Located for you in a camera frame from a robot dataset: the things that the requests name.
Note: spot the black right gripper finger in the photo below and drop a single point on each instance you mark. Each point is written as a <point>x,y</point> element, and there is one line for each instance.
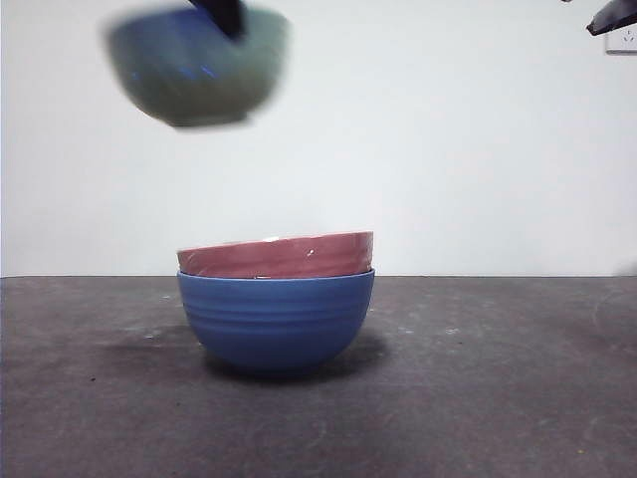
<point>619,15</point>

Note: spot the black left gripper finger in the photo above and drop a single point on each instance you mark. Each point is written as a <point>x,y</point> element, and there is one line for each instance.
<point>224,17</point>

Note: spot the green bowl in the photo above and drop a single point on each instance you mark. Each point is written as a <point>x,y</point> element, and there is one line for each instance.
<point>199,89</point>

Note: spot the red bowl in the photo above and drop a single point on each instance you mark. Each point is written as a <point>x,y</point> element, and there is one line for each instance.
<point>274,256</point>

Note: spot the blue bowl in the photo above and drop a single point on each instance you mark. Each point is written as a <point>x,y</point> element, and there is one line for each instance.
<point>274,323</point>

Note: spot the white wall socket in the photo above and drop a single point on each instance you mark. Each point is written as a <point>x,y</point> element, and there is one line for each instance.
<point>622,44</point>

